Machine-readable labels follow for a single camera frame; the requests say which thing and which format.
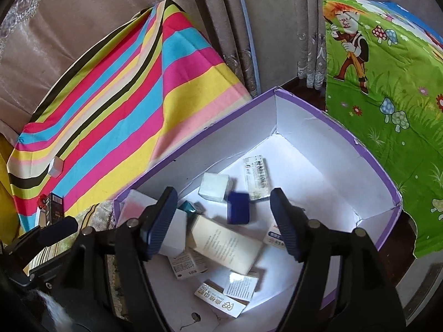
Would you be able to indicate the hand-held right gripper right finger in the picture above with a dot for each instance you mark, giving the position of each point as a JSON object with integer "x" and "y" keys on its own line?
{"x": 285, "y": 224}

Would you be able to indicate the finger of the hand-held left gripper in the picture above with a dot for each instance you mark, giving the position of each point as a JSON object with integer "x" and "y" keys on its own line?
{"x": 52, "y": 261}
{"x": 59, "y": 229}

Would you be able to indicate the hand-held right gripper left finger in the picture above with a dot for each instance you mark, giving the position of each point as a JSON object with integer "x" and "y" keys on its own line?
{"x": 161, "y": 221}

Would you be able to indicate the white box red blue print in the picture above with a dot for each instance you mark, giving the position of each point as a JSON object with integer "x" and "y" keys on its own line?
{"x": 275, "y": 238}

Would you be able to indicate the plain white box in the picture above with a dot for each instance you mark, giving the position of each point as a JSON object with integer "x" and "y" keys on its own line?
{"x": 176, "y": 235}

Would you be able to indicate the white pink box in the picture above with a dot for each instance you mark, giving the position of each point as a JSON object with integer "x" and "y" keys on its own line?
{"x": 136, "y": 205}

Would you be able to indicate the teal small box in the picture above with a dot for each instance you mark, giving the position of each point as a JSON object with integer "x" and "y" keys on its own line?
{"x": 189, "y": 207}

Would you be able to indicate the dark blue small box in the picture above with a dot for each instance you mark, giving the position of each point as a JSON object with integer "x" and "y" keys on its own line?
{"x": 238, "y": 208}

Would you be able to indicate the small white printed box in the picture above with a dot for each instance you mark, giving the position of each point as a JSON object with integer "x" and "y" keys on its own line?
{"x": 188, "y": 264}

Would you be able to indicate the white medicine box black print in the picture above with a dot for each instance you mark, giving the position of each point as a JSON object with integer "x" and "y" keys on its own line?
{"x": 258, "y": 178}

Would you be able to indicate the white cube box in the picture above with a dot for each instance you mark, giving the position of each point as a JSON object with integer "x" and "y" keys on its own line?
{"x": 214, "y": 186}

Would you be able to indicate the cream long box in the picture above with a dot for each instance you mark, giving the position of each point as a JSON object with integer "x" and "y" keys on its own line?
{"x": 225, "y": 245}

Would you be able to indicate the purple cardboard box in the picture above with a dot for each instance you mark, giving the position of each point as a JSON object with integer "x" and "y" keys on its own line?
{"x": 311, "y": 166}

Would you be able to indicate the white text box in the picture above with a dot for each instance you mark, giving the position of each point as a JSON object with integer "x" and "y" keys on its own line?
{"x": 242, "y": 285}

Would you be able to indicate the black tall box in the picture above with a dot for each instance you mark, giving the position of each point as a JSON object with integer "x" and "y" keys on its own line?
{"x": 55, "y": 209}

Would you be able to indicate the red small toy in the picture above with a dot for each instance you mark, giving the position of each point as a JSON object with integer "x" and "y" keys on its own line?
{"x": 41, "y": 202}

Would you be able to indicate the beige patterned cushion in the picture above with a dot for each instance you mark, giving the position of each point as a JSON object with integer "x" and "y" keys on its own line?
{"x": 97, "y": 218}

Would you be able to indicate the silver white small box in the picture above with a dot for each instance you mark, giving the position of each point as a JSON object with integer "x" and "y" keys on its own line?
{"x": 55, "y": 167}

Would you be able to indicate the yellow sofa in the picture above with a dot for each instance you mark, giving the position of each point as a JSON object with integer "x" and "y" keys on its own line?
{"x": 7, "y": 186}

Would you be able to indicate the rainbow striped cloth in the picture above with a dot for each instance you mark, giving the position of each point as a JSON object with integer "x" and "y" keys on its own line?
{"x": 121, "y": 110}

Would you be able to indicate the green cartoon printed blanket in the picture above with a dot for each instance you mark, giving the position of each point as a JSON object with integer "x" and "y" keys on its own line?
{"x": 380, "y": 76}

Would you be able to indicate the beige curtain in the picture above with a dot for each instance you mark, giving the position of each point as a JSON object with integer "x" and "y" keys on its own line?
{"x": 86, "y": 7}

